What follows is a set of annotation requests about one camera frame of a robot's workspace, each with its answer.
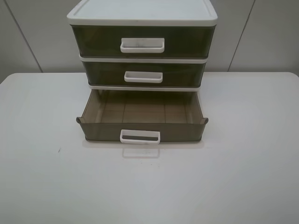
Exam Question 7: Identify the dark translucent drawer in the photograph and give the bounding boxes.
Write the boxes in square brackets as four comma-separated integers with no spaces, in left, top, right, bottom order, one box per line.
[76,90,208,144]
[72,25,215,59]
[83,62,206,88]

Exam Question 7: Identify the white drawer cabinet frame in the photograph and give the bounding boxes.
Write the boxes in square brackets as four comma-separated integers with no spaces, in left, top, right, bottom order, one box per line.
[67,0,218,91]

